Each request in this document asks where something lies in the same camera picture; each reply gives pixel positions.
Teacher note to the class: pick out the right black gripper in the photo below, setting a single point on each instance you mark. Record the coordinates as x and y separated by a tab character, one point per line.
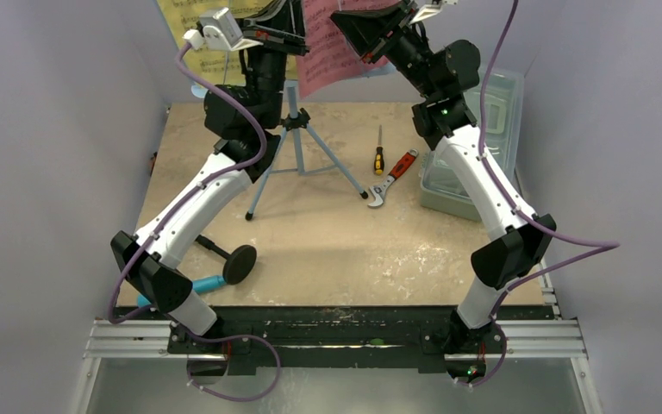
369	29

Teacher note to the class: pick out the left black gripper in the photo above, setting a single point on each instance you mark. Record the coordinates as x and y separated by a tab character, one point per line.
282	30

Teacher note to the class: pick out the pink sheet music page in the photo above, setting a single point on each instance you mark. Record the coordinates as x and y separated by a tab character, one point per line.
330	58

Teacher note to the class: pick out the light blue music stand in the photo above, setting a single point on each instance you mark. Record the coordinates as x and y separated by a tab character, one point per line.
297	131

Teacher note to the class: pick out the black microphone desk stand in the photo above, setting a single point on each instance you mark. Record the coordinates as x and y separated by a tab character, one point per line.
238	264

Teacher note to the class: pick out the teal microphone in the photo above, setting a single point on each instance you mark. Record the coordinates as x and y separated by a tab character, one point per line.
200	286

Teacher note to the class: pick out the yellow sheet music page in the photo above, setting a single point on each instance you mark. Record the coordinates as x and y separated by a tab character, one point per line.
217	67

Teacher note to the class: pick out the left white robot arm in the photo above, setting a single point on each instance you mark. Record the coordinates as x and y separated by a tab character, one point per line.
149	258

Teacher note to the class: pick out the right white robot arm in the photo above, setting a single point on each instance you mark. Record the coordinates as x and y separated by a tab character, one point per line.
518	235

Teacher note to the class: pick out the yellow black screwdriver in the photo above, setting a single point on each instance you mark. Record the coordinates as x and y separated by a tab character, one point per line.
379	164

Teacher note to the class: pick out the clear plastic storage box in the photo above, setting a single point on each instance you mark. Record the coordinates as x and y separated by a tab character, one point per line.
440	188

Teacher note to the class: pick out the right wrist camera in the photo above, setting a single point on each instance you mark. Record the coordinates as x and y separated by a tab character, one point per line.
431	9

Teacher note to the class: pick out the red handled adjustable wrench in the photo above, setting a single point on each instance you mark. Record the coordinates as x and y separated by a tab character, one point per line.
379	191

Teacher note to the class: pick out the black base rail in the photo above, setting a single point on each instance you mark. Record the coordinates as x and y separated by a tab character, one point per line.
413	337

